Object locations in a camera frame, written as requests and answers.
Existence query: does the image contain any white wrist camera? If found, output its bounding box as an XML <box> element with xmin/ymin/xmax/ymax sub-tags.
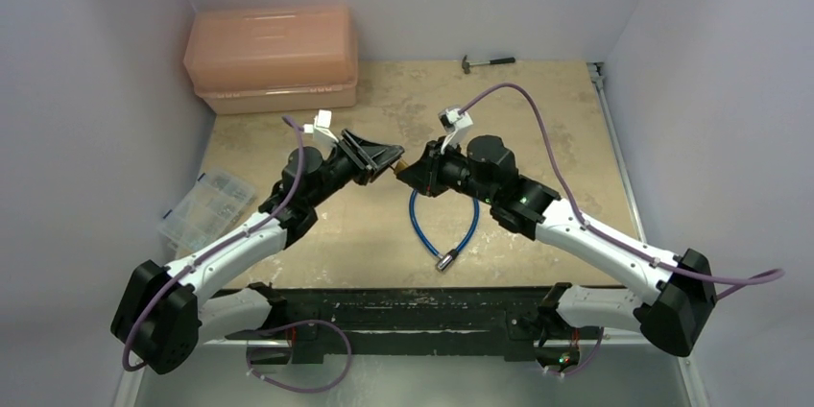
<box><xmin>438</xmin><ymin>107</ymin><xmax>473</xmax><ymax>155</ymax></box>
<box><xmin>302</xmin><ymin>109</ymin><xmax>339</xmax><ymax>148</ymax></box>

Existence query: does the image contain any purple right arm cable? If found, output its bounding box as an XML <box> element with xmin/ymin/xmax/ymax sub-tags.
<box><xmin>457</xmin><ymin>82</ymin><xmax>785</xmax><ymax>380</ymax></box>

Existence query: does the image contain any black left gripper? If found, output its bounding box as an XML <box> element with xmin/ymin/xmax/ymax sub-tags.
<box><xmin>308</xmin><ymin>131</ymin><xmax>402</xmax><ymax>209</ymax></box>

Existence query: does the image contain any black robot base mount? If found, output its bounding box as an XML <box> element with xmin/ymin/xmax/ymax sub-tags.
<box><xmin>227</xmin><ymin>283</ymin><xmax>600</xmax><ymax>365</ymax></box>

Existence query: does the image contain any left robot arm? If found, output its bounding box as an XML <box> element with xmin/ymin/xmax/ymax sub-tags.
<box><xmin>110</xmin><ymin>130</ymin><xmax>404</xmax><ymax>374</ymax></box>

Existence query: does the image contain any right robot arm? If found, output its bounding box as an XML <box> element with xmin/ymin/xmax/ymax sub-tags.
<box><xmin>395</xmin><ymin>135</ymin><xmax>718</xmax><ymax>357</ymax></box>

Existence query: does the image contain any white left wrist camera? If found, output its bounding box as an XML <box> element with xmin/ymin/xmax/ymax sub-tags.
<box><xmin>302</xmin><ymin>109</ymin><xmax>339</xmax><ymax>148</ymax></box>

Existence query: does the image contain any small black-handled hammer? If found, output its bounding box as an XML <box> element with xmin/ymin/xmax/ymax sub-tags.
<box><xmin>461</xmin><ymin>55</ymin><xmax>516</xmax><ymax>75</ymax></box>

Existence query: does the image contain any pink plastic toolbox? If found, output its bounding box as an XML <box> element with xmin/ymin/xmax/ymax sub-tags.
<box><xmin>183</xmin><ymin>4</ymin><xmax>359</xmax><ymax>115</ymax></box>

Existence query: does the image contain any blue cable lock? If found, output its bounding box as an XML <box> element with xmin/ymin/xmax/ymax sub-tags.
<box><xmin>408</xmin><ymin>187</ymin><xmax>481</xmax><ymax>273</ymax></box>

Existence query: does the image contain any clear plastic screw organizer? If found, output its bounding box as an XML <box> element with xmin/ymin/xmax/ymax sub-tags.
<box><xmin>157</xmin><ymin>167</ymin><xmax>256</xmax><ymax>251</ymax></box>

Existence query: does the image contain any brass padlock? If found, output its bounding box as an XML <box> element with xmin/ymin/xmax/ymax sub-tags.
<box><xmin>394</xmin><ymin>159</ymin><xmax>410</xmax><ymax>175</ymax></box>

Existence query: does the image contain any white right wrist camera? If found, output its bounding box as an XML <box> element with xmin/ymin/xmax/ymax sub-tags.
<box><xmin>438</xmin><ymin>107</ymin><xmax>473</xmax><ymax>155</ymax></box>

